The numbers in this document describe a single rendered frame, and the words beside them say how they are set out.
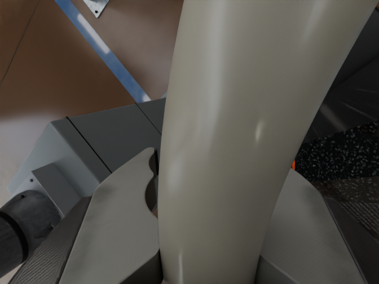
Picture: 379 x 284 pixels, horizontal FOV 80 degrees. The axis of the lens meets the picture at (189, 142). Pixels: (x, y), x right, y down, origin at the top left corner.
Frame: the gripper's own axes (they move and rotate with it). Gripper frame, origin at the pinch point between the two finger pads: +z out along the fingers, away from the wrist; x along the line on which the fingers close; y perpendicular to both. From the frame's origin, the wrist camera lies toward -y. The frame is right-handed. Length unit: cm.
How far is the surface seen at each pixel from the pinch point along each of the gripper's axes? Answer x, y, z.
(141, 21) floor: -33, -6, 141
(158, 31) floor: -23, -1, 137
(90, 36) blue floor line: -71, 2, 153
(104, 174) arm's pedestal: -28, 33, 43
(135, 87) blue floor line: -41, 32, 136
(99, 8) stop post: -61, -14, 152
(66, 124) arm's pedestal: -39, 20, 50
